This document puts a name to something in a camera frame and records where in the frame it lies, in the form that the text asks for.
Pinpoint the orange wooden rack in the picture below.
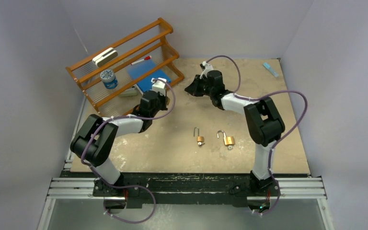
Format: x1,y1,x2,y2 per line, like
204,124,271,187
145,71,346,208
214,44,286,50
66,18,184,117

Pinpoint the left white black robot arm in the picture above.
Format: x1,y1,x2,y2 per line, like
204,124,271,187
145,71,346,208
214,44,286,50
70,90,169,196

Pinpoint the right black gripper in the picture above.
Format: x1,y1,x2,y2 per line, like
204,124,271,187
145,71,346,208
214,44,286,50
185,75,214,97

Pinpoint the white board eraser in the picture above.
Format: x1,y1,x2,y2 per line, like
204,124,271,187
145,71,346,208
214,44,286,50
92,47,118,68

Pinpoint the light blue eraser block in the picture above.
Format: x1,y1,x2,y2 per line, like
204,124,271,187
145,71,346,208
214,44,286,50
263,62,279,78

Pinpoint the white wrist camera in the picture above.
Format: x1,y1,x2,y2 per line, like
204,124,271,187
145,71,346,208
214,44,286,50
199,61,214,79
151,78,167,96

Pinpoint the blue book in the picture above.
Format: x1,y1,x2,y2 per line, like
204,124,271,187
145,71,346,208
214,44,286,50
127,59,171,94

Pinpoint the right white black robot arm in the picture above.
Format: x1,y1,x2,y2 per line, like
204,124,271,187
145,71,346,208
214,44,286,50
185,70,285,195

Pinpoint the red capped marker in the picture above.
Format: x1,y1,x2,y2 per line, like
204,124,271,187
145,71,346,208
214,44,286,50
130,56,152,65

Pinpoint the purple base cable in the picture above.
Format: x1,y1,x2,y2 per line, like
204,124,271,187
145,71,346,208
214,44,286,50
103,184,158,225

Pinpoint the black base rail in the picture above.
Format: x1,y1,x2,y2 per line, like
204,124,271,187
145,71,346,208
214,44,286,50
60,172,280,210

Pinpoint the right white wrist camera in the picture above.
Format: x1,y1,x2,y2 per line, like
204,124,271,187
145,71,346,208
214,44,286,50
199,61,214,79

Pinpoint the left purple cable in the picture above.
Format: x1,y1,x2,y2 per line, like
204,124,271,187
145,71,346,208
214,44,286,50
80,79,176,188

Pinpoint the blue lidded jar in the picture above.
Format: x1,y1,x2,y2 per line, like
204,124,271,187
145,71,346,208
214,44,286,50
100,69,118,89

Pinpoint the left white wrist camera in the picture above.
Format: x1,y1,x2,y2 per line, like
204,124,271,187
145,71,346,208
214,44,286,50
151,78,167,96

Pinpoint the pale green roll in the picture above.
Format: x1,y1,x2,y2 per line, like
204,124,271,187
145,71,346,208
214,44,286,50
119,88,138,97

